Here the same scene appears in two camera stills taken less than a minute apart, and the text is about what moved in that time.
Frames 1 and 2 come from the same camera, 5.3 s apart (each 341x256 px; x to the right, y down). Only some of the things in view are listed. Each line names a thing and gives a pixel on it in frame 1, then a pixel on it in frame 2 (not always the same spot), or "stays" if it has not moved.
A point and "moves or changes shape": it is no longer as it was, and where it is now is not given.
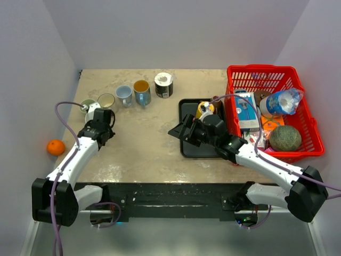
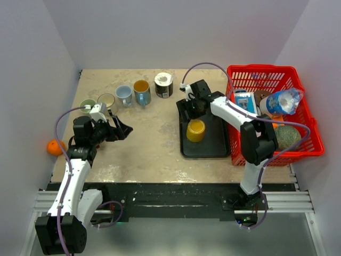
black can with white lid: [163, 85] stays
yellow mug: [199, 112] moves or changes shape
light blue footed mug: [124, 94] stays
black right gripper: [190, 122] -> [183, 105]
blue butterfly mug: [142, 93] stays
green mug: [86, 102] stays
